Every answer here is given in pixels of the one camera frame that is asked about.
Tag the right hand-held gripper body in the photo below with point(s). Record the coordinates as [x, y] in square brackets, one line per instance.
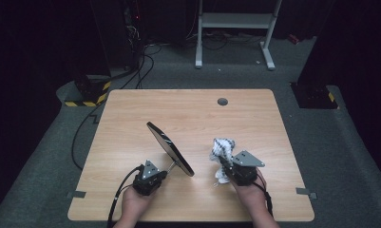
[245, 174]

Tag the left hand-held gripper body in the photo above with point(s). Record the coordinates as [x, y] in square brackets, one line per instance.
[148, 182]

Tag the white cloth with dark pattern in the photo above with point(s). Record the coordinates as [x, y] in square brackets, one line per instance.
[222, 145]

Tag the black round mirror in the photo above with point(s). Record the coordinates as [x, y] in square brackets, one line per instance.
[172, 150]

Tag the person's right hand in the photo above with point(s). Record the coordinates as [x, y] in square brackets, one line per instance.
[254, 198]

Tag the person's left hand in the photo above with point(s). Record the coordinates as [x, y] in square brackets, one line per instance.
[134, 205]

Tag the gray tape piece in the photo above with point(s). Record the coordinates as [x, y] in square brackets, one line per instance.
[77, 194]
[303, 191]

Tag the black yellow striped base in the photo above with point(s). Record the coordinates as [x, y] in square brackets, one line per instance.
[93, 95]

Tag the black base with yellow tape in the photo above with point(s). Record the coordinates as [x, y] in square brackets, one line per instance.
[314, 96]

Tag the small red floor object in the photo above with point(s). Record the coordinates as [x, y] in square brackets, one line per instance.
[293, 39]

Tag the white metal stand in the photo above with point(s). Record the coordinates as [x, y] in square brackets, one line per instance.
[235, 20]

